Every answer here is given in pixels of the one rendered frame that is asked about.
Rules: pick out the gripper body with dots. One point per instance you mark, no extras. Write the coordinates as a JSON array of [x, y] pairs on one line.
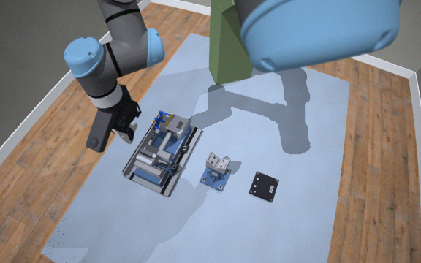
[[127, 110]]

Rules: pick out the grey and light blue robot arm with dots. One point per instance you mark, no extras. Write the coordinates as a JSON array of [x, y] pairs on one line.
[[278, 35]]

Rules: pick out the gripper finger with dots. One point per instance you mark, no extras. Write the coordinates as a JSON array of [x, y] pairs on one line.
[[119, 134], [129, 134]]

